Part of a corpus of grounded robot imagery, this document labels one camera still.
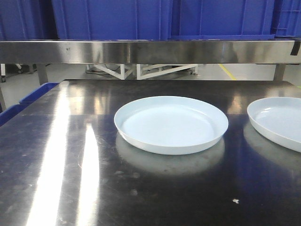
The far left blue crate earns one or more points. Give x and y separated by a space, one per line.
27 20

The stainless steel shelf rail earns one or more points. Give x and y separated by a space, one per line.
148 52

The right steel shelf post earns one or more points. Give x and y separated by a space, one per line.
279 72

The middle blue crate on shelf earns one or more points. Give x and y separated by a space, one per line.
113 19

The far right blue crate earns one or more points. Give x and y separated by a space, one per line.
286 21

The front blue side bin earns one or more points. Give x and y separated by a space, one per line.
11 112

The rear blue side bin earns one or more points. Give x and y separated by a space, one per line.
37 93

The steel shelf post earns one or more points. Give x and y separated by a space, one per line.
279 72
42 73

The white metal frame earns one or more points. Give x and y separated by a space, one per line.
140 71

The white round plate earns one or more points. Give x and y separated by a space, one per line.
171 125
278 119

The black tape strip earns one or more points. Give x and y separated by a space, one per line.
296 47

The left steel shelf post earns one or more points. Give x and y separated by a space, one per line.
42 73

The blue crate on shelf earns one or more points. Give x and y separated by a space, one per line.
113 19
222 20

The blue side bin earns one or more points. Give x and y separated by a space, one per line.
37 93
11 112

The right blue crate on shelf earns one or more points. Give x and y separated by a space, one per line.
222 20

